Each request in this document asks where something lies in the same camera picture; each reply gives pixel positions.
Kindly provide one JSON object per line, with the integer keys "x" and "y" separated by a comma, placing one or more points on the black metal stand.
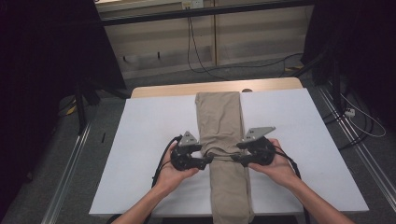
{"x": 81, "y": 105}
{"x": 334, "y": 84}

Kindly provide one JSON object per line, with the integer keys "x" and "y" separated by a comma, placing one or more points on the small black floor object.
{"x": 103, "y": 137}

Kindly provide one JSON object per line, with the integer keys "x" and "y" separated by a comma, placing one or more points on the white table mat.
{"x": 149, "y": 118}

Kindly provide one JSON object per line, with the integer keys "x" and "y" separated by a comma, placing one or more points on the black horizontal beam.
{"x": 199, "y": 13}

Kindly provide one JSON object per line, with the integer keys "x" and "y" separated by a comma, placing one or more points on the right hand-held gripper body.
{"x": 261, "y": 151}

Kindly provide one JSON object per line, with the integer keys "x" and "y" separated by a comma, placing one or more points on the white power strip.
{"x": 350, "y": 112}

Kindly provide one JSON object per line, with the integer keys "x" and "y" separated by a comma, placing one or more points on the white wall socket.
{"x": 193, "y": 4}

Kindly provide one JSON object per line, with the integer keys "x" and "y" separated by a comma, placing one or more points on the person's right hand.
{"x": 278, "y": 168}

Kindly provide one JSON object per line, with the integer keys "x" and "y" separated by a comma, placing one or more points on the metal floor rail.
{"x": 67, "y": 174}
{"x": 358, "y": 146}

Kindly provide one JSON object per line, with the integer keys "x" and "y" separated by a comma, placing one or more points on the black curtain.
{"x": 358, "y": 46}
{"x": 46, "y": 62}

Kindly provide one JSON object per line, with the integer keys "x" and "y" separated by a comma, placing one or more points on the beige pants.
{"x": 222, "y": 124}

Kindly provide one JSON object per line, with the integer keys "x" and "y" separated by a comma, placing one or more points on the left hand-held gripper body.
{"x": 183, "y": 155}

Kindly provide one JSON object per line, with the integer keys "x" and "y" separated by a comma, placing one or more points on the person's left hand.
{"x": 169, "y": 174}

